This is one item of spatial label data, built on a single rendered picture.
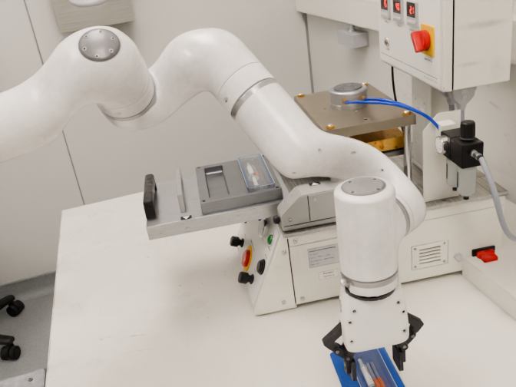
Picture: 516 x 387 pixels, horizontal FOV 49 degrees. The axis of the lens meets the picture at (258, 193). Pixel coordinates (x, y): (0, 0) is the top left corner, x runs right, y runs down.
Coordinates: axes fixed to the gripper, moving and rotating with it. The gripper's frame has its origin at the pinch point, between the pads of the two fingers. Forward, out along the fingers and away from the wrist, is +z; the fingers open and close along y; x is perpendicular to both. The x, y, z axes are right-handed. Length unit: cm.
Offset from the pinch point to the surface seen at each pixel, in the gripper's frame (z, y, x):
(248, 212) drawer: -15.2, -14.4, 31.8
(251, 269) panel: 1.7, -15.4, 37.5
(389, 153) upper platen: -21.8, 15.4, 32.7
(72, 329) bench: 6, -55, 35
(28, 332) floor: 81, -113, 148
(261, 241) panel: -4.9, -12.3, 37.3
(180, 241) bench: 6, -31, 65
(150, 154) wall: 23, -47, 189
